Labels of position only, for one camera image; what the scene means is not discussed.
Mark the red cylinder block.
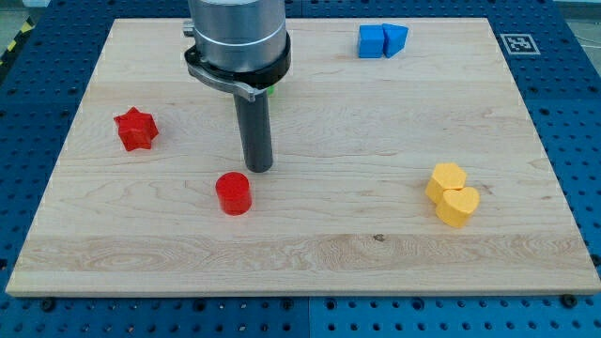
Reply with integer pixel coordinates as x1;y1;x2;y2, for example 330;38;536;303
215;172;253;216

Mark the blue triangle block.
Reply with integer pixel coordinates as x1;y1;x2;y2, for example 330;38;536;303
382;23;408;58

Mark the wooden board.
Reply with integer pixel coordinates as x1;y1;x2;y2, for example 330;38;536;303
7;18;600;298

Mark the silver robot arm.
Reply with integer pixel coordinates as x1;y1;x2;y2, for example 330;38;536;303
183;0;291;173

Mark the white fiducial marker tag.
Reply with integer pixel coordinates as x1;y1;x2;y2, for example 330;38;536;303
500;33;540;55

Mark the blue cube block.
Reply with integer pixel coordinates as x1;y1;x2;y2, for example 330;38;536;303
358;24;385;58

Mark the yellow hexagon block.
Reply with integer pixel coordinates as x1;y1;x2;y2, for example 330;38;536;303
424;162;468;204

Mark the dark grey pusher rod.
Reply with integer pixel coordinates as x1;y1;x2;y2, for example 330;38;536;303
234;92;273;173

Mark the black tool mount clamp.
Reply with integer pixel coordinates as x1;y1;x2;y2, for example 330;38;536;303
184;34;291;102

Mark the yellow heart block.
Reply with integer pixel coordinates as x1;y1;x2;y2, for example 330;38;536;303
435;187;480;228

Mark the red star block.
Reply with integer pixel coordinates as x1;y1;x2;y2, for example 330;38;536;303
114;107;159;151

